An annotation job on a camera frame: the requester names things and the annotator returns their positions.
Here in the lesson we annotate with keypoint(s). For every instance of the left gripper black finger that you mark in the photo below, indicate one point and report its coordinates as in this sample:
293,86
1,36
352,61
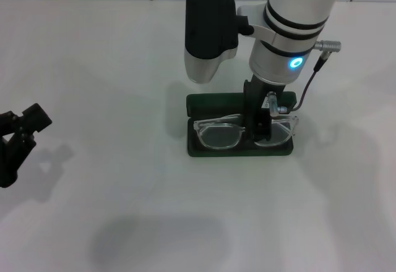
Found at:
35,119
6,123

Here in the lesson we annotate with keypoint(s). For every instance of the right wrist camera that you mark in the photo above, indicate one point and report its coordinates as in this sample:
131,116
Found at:
210,21

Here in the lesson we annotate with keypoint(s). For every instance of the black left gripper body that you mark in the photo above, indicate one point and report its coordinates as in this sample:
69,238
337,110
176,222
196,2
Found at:
12,164

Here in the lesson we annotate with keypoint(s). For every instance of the clear frame glasses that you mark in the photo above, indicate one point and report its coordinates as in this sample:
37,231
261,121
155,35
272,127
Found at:
216,133

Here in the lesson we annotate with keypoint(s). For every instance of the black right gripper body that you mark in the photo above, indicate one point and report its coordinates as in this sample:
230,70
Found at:
255,99

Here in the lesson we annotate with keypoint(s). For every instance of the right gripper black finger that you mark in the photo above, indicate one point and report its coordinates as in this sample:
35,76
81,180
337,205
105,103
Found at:
253,130
264,126

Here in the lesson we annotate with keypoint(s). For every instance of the green glasses case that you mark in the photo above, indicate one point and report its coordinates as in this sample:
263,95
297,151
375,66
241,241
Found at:
213,102

